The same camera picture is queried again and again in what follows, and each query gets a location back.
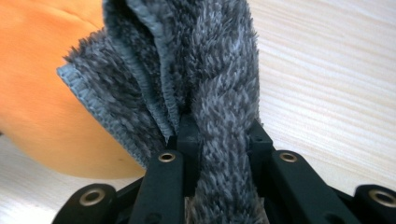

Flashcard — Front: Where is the orange plush toy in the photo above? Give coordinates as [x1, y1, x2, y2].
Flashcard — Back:
[0, 0, 148, 180]

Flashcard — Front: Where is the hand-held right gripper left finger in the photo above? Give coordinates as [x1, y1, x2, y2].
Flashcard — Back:
[167, 114, 204, 198]

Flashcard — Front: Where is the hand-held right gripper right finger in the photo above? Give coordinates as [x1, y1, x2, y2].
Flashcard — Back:
[247, 119, 276, 188]

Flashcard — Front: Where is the grey fluffy cloth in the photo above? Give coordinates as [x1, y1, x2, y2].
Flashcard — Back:
[56, 0, 270, 224]

